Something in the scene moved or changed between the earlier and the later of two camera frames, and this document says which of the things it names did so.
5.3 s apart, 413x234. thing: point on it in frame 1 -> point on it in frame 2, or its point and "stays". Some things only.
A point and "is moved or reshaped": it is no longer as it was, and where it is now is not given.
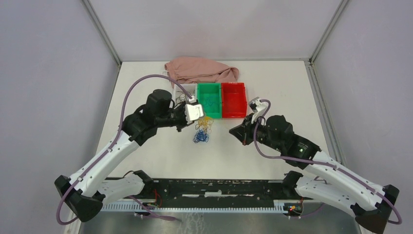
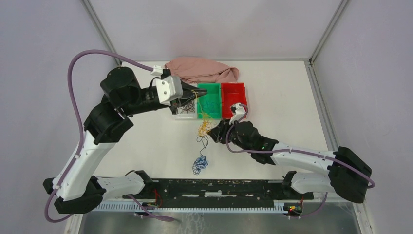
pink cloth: x=190 y=69 stays
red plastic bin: x=234 y=101 stays
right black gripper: x=243 y=132 -> x=216 y=133
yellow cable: x=206 y=123 is moved or reshaped
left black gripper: x=182 y=107 -> x=187 y=94
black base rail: x=225 y=192 stays
